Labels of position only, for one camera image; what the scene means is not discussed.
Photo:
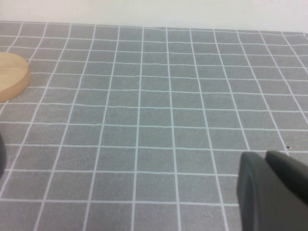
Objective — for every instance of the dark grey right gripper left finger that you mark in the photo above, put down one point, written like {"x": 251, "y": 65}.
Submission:
{"x": 255, "y": 197}

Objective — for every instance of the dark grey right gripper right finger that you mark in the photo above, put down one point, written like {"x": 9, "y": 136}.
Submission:
{"x": 288, "y": 170}

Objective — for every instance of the black headphones with silver band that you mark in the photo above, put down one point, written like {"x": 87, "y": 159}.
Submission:
{"x": 2, "y": 156}

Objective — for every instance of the wooden headphone stand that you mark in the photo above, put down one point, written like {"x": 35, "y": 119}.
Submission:
{"x": 12, "y": 74}

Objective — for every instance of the grey white-checked tablecloth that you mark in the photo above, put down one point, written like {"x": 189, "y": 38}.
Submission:
{"x": 156, "y": 120}

